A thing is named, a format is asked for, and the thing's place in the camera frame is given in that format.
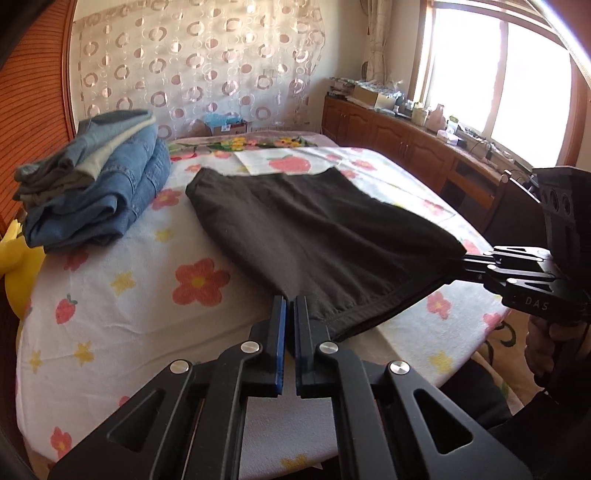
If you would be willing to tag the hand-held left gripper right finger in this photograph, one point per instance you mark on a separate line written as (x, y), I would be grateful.
(302, 346)

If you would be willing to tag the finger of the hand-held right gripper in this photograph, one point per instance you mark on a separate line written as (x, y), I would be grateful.
(471, 274)
(482, 260)

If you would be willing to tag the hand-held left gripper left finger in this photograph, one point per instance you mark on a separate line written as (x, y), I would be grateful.
(278, 346)

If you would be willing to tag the black pants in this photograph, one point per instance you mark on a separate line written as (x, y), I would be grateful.
(323, 230)

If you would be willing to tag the folded grey pants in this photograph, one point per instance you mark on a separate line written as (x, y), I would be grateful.
(51, 177)

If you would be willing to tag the person's right hand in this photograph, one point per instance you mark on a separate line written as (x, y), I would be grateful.
(538, 346)

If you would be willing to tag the white tissue box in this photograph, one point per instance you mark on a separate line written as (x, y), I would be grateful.
(445, 134)

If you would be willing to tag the wooden sideboard cabinet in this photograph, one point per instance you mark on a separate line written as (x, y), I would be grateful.
(406, 143)

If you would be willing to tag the white flower-print blanket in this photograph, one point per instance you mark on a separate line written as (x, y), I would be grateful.
(138, 300)

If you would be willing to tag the pink bottle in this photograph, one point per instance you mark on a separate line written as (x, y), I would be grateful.
(435, 117)

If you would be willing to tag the pale green jar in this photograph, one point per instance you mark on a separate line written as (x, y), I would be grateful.
(419, 114)

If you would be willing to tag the wooden framed window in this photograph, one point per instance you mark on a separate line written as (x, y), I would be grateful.
(503, 69)

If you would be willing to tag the open cardboard box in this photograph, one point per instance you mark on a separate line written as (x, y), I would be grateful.
(371, 97)

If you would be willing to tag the cardboard box with blue cloth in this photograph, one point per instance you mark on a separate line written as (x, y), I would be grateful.
(226, 124)

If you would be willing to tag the pale window curtain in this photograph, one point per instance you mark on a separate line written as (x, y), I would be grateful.
(385, 41)

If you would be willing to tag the yellow plush toy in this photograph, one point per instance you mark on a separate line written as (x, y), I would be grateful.
(21, 272)

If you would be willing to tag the folded light blue jeans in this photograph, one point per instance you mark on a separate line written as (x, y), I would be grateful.
(115, 127)

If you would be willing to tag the sheer circle-patterned curtain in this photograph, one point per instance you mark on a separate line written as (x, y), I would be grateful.
(198, 60)

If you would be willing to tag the wooden slatted wardrobe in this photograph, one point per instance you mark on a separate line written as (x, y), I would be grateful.
(37, 92)

